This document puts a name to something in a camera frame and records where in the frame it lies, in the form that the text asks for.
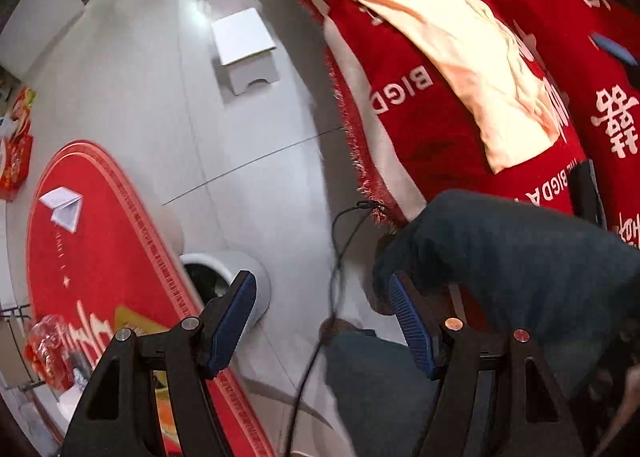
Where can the red snack packets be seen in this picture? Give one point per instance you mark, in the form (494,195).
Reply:
(17,157)

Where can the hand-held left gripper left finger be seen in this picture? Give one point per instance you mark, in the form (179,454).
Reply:
(231,317)

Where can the white step stool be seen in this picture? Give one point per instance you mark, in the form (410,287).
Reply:
(244,37)

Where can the clear bag of red items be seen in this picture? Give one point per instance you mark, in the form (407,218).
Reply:
(50,352)

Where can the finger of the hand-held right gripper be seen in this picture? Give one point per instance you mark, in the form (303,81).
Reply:
(614,48)

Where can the red round rug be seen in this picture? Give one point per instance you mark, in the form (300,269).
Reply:
(100,257)

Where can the person's brown shoe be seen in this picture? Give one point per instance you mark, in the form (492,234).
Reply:
(339,328)

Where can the cream cloth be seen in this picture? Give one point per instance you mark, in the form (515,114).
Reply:
(450,37)

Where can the red printed blanket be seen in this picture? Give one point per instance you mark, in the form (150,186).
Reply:
(425,137)

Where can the white folded paper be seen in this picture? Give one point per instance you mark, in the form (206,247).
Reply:
(62,207)

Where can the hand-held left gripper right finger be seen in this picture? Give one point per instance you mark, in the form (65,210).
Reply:
(411,327)

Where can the person's leg in jeans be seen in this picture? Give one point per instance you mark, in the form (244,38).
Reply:
(510,262)
(375,397)

